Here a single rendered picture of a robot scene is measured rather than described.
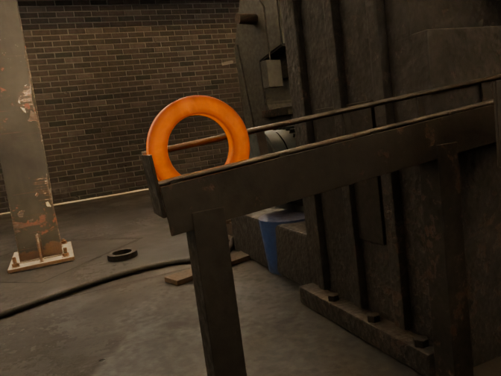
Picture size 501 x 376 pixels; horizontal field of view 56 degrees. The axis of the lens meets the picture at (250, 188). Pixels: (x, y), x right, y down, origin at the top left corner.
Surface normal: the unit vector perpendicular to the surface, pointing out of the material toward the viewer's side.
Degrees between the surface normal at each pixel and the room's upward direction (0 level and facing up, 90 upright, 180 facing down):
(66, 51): 90
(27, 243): 90
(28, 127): 92
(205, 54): 90
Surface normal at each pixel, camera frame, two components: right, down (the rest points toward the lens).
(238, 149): 0.34, 0.08
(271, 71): 0.55, 0.04
